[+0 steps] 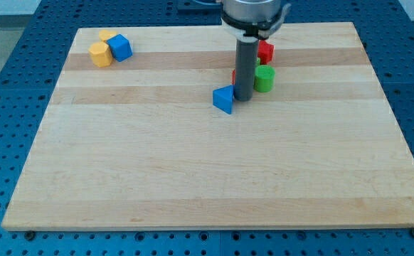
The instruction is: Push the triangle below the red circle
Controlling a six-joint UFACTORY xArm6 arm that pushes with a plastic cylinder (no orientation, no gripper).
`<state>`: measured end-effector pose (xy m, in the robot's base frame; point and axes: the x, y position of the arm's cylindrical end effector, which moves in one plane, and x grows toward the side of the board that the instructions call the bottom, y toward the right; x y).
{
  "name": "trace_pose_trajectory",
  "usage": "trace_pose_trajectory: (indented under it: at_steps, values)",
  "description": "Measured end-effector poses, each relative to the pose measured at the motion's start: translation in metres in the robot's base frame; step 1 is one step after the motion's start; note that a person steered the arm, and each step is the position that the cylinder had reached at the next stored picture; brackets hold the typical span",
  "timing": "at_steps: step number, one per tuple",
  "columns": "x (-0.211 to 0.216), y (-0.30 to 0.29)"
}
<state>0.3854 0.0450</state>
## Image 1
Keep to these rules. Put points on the blue triangle block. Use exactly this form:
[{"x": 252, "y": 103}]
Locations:
[{"x": 223, "y": 99}]

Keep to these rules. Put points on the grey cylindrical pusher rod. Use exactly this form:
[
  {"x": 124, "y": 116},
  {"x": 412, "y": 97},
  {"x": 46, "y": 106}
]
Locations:
[{"x": 245, "y": 63}]

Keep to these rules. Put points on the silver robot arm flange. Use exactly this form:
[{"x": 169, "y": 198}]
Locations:
[{"x": 252, "y": 20}]

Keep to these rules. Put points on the red circle block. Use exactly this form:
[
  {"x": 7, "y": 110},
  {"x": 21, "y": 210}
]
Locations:
[{"x": 233, "y": 77}]

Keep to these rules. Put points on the light wooden board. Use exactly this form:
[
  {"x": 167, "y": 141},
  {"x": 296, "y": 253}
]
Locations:
[{"x": 140, "y": 146}]

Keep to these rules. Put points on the green cylinder block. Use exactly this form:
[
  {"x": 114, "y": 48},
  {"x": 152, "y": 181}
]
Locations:
[{"x": 264, "y": 78}]

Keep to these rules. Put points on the red star block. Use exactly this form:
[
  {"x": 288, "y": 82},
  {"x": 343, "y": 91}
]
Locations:
[{"x": 265, "y": 52}]

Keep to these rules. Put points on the blue cube block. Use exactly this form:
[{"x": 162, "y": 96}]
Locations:
[{"x": 120, "y": 47}]

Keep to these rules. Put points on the yellow hexagon block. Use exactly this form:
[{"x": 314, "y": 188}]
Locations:
[{"x": 100, "y": 54}]

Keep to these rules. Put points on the yellow rear block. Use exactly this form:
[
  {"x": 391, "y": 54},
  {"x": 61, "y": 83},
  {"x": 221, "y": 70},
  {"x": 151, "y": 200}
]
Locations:
[{"x": 105, "y": 34}]

